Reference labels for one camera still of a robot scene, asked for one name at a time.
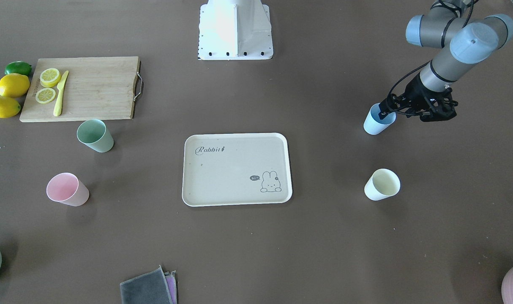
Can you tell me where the green cup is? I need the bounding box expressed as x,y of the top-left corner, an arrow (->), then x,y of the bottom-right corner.
76,119 -> 114,153

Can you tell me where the purple cloth under grey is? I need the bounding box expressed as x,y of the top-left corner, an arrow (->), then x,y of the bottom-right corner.
164,270 -> 178,304

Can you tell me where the whole lemon outer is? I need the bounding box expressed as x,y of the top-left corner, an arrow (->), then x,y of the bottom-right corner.
0,95 -> 21,119

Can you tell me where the pink cup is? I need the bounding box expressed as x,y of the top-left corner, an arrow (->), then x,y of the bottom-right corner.
46,172 -> 89,206

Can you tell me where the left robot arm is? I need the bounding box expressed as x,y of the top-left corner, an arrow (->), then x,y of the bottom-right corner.
378,0 -> 513,122

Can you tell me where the lemon slice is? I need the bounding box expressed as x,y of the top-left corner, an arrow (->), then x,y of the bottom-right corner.
39,68 -> 61,88
35,88 -> 56,104

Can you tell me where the grey folded cloth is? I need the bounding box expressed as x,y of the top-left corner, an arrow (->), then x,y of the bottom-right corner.
120,267 -> 171,304

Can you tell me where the beige rabbit tray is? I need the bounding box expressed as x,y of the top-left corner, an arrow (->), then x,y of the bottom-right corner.
182,133 -> 292,206

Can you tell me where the green lime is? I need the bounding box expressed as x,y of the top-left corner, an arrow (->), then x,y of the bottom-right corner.
5,60 -> 33,76

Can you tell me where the yellow plastic knife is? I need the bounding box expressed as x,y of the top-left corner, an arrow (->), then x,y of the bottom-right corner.
52,71 -> 69,116

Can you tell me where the cream white cup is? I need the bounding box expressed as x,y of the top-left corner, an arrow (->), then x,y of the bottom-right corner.
364,168 -> 401,201

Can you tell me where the lemon slice lower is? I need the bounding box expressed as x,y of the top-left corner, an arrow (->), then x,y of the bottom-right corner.
35,88 -> 56,104

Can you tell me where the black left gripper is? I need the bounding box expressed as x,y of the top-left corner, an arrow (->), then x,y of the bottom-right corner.
378,74 -> 458,122

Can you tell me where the light blue cup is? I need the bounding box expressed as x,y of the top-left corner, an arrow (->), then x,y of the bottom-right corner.
363,103 -> 397,135

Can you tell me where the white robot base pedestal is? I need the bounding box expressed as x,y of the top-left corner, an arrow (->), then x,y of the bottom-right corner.
197,0 -> 274,60

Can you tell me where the bamboo cutting board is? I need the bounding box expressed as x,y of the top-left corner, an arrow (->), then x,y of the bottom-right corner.
19,56 -> 140,122

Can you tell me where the whole lemon near lime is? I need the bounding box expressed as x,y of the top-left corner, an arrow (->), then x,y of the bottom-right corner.
0,73 -> 30,98

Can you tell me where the lemon slice upper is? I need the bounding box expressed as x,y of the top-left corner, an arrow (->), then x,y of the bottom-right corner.
39,68 -> 61,88

